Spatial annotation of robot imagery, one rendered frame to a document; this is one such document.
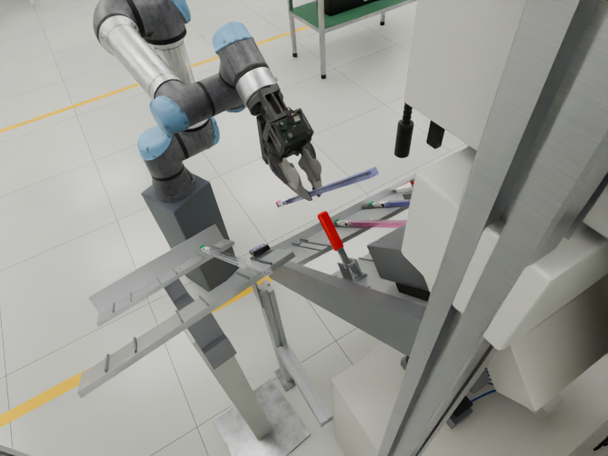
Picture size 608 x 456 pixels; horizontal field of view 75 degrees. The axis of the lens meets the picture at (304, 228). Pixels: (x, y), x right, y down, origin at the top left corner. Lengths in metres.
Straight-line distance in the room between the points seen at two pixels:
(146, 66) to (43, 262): 1.58
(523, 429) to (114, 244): 1.89
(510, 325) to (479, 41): 0.13
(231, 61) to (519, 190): 0.68
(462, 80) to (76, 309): 1.99
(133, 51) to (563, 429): 1.19
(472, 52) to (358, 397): 0.82
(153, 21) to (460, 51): 1.03
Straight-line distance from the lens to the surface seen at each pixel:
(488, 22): 0.19
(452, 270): 0.23
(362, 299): 0.49
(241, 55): 0.80
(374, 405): 0.94
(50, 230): 2.51
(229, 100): 0.88
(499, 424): 0.98
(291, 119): 0.73
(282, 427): 1.56
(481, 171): 0.18
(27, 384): 2.02
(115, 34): 1.08
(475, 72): 0.20
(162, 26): 1.19
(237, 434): 1.59
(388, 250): 0.46
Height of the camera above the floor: 1.52
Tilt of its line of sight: 50 degrees down
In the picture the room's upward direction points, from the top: 6 degrees counter-clockwise
